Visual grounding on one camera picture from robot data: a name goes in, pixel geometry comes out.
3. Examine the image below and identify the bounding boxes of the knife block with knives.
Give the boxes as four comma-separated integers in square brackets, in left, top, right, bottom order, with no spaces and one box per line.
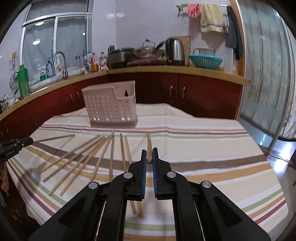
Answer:
[108,45,115,54]

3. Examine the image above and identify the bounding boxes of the white spray bottle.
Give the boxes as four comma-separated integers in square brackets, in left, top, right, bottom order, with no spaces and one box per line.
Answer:
[54,55,62,74]

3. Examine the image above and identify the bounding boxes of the white measuring jug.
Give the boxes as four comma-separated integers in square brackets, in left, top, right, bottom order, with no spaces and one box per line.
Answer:
[189,46,216,56]

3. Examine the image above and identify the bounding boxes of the pink rubber gloves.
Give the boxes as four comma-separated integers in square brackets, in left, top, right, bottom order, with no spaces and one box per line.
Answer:
[187,4,201,18]

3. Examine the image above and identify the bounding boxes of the dark grey hanging cloth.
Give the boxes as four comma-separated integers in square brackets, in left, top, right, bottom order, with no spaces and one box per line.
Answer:
[225,5,243,60]

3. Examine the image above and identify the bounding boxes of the white ceramic bowl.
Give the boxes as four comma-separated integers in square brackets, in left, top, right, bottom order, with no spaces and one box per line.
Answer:
[5,96,16,108]

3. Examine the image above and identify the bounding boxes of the teal plastic colander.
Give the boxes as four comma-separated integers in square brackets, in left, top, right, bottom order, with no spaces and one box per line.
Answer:
[189,54,223,70]

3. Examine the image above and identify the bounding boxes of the red induction cooker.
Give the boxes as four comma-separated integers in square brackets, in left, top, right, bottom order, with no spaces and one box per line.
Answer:
[126,58,166,67]

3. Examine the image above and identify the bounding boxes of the orange oil bottle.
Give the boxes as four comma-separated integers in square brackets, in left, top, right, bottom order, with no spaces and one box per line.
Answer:
[90,52,98,73]

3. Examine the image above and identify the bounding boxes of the red kitchen cabinets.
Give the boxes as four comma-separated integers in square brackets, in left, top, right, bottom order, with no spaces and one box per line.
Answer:
[1,72,247,142]

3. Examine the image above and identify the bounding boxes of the chrome kitchen faucet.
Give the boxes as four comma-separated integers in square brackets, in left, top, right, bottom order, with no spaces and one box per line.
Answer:
[53,51,70,80]

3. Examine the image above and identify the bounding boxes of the steel wok with lid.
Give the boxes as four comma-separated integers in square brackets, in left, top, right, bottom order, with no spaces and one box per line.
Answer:
[132,39,166,59]

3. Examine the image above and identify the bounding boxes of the striped tablecloth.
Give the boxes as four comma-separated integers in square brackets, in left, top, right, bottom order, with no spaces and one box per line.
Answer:
[6,102,290,241]

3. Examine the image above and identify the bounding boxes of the sliding glass door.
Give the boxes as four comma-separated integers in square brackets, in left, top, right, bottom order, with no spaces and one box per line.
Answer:
[237,1,293,153]

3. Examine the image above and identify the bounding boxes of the wooden cutting board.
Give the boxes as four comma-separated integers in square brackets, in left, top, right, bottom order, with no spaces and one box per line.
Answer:
[170,35,191,66]

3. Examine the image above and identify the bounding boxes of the green plastic bottle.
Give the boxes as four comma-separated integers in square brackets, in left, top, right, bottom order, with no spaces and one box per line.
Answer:
[18,65,30,97]

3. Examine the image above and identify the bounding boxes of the translucent plastic container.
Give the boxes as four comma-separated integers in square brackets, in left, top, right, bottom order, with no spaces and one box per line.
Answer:
[223,47,234,74]

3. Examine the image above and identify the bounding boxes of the steel electric kettle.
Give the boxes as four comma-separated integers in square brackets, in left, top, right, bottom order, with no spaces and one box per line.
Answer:
[165,39,185,66]

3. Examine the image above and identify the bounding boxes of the yellow hanging towel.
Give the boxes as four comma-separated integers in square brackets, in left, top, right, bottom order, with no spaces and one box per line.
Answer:
[200,14,224,33]

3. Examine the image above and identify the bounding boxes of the wall towel rail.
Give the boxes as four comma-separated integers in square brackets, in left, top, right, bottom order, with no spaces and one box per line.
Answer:
[176,3,229,17]

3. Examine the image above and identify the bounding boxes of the window with aluminium frame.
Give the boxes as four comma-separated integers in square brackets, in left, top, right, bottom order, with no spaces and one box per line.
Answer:
[20,1,93,82]

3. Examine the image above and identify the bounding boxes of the blue detergent bottle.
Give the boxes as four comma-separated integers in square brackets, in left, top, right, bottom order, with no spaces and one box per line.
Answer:
[46,58,55,78]

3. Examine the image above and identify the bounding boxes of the black rice cooker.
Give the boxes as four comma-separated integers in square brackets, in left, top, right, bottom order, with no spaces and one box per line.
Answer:
[107,48,135,69]

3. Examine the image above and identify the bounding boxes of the pink perforated utensil holder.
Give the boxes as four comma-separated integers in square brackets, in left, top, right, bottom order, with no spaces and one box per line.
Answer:
[82,81,138,128]

